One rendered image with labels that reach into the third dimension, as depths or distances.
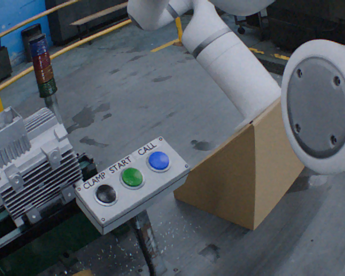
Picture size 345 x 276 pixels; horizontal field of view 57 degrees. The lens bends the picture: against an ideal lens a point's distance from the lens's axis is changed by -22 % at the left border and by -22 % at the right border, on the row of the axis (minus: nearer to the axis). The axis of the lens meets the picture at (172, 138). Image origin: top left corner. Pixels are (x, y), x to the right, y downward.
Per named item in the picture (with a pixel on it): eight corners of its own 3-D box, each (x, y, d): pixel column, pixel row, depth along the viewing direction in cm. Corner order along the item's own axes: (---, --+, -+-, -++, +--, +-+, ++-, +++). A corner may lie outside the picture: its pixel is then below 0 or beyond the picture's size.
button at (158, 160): (156, 177, 58) (158, 171, 56) (143, 163, 59) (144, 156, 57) (171, 167, 59) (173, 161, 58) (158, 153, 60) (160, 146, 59)
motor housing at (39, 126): (26, 242, 65) (-12, 170, 55) (2, 201, 78) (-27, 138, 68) (94, 201, 75) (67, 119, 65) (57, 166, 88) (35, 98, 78)
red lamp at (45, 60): (37, 71, 93) (34, 57, 91) (31, 69, 97) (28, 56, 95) (54, 62, 96) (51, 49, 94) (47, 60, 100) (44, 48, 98)
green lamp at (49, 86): (43, 99, 98) (40, 85, 96) (37, 95, 102) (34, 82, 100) (60, 89, 101) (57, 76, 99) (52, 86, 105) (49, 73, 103)
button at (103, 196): (104, 210, 53) (104, 205, 51) (91, 195, 54) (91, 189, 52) (119, 200, 54) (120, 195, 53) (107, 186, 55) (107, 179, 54)
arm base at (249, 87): (267, 104, 98) (223, 50, 99) (303, 74, 81) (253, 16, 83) (223, 143, 89) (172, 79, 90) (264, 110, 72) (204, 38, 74)
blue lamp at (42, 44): (34, 57, 91) (31, 43, 89) (28, 56, 95) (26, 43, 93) (51, 49, 94) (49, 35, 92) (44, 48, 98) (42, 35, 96)
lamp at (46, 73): (40, 85, 96) (37, 71, 93) (34, 82, 100) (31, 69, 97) (57, 76, 99) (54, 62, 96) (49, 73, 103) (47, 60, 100)
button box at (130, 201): (102, 236, 54) (102, 224, 50) (75, 202, 56) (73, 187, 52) (185, 183, 63) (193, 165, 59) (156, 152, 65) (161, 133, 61)
